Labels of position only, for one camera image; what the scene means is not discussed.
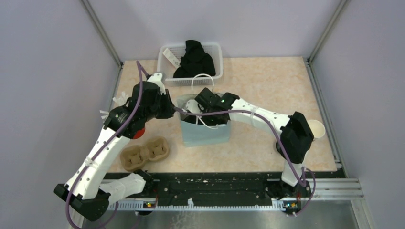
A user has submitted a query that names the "light blue paper bag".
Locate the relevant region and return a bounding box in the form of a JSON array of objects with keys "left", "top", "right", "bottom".
[{"left": 176, "top": 94, "right": 231, "bottom": 147}]

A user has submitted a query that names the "stack of paper cups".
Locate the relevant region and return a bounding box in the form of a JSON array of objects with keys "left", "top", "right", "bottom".
[{"left": 308, "top": 119, "right": 326, "bottom": 141}]

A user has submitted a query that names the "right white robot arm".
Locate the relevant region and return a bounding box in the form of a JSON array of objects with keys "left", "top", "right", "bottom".
[{"left": 176, "top": 88, "right": 314, "bottom": 197}]

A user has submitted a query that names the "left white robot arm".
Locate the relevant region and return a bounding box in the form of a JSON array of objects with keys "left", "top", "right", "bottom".
[{"left": 54, "top": 79, "right": 174, "bottom": 221}]

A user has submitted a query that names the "red straw holder cup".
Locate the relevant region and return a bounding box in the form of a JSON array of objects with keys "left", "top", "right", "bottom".
[{"left": 132, "top": 128, "right": 146, "bottom": 139}]

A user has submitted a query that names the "black cloth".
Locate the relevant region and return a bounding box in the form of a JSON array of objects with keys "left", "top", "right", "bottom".
[{"left": 173, "top": 40, "right": 216, "bottom": 79}]

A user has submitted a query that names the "white paper packet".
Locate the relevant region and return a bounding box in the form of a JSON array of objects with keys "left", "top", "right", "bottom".
[{"left": 162, "top": 48, "right": 180, "bottom": 69}]

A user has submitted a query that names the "brown pulp cup carrier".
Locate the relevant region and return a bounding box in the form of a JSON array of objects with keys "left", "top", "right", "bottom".
[{"left": 119, "top": 136, "right": 171, "bottom": 172}]

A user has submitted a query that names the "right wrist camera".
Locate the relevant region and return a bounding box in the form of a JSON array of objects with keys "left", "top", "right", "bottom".
[{"left": 184, "top": 99, "right": 201, "bottom": 114}]

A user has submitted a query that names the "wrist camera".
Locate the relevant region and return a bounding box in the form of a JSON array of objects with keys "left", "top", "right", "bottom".
[
  {"left": 147, "top": 72, "right": 166, "bottom": 94},
  {"left": 184, "top": 99, "right": 201, "bottom": 114}
]

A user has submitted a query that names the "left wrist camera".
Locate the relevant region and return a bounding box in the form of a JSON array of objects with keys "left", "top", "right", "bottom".
[{"left": 147, "top": 72, "right": 166, "bottom": 94}]

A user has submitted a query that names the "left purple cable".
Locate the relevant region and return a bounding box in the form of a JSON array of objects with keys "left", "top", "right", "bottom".
[{"left": 64, "top": 61, "right": 152, "bottom": 229}]

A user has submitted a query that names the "purple cable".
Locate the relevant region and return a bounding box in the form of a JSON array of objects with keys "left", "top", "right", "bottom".
[
  {"left": 174, "top": 107, "right": 317, "bottom": 217},
  {"left": 64, "top": 61, "right": 152, "bottom": 229}
]

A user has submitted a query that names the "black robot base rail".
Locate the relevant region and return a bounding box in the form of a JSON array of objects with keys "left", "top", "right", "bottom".
[{"left": 104, "top": 170, "right": 345, "bottom": 209}]

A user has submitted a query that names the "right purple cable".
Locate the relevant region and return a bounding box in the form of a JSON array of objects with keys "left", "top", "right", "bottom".
[{"left": 174, "top": 107, "right": 317, "bottom": 217}]

